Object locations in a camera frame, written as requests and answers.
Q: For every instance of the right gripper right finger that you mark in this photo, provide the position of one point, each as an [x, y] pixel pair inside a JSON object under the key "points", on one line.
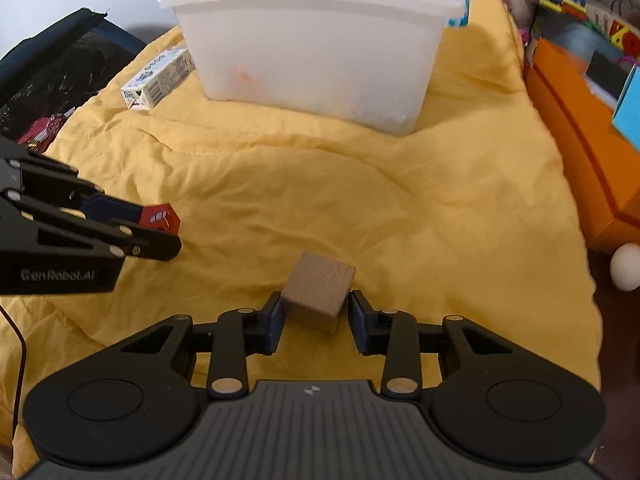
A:
{"points": [[394, 335]]}

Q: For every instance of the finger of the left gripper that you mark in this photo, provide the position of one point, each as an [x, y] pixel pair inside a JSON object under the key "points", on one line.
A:
{"points": [[100, 204], [132, 239]]}

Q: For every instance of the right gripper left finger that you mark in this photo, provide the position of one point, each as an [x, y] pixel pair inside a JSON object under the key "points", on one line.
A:
{"points": [[238, 334]]}

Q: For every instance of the small red toy car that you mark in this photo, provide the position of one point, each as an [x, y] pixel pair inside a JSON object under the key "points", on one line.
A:
{"points": [[160, 217]]}

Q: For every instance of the wooden cube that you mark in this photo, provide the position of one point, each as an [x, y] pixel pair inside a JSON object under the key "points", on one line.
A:
{"points": [[316, 291]]}

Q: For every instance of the dark blue bag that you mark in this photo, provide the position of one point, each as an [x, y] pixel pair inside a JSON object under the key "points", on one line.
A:
{"points": [[50, 74]]}

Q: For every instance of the yellow cloth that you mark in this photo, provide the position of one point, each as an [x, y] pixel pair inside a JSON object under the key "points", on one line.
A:
{"points": [[470, 214]]}

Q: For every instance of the small white carton box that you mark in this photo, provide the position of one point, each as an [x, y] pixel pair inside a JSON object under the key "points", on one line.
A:
{"points": [[157, 79]]}

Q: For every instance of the white egg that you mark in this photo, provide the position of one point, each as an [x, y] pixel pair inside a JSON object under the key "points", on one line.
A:
{"points": [[625, 267]]}

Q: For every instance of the orange box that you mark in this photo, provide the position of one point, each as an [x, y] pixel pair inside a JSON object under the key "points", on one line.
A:
{"points": [[601, 167]]}

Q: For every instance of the translucent plastic storage bin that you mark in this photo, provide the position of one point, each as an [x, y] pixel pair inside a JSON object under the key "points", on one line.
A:
{"points": [[366, 61]]}

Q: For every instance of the light blue box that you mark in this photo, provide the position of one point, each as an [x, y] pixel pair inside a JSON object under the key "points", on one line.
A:
{"points": [[626, 116]]}

